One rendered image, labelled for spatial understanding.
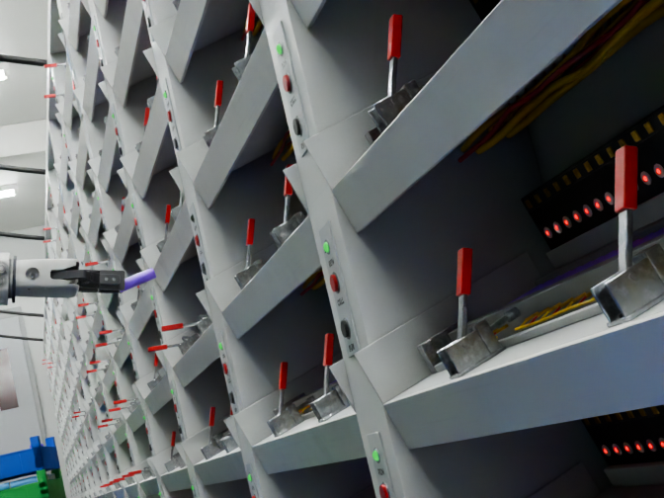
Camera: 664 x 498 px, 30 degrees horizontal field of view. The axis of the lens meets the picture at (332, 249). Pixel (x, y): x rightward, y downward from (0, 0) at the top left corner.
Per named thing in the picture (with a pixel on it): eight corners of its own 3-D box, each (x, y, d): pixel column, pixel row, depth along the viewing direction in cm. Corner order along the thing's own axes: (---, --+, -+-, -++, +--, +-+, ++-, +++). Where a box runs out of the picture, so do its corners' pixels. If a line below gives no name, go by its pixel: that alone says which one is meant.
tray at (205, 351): (227, 348, 185) (196, 293, 186) (183, 387, 243) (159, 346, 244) (339, 285, 191) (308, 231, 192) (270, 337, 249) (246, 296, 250)
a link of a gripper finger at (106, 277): (83, 266, 196) (125, 267, 197) (82, 270, 199) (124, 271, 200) (83, 286, 195) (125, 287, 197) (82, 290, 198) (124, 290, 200)
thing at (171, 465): (199, 486, 249) (164, 427, 250) (169, 492, 307) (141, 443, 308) (284, 435, 255) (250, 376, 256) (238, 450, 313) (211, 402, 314)
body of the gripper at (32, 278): (7, 249, 192) (81, 251, 195) (7, 262, 202) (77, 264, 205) (5, 296, 191) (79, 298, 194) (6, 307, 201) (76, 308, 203)
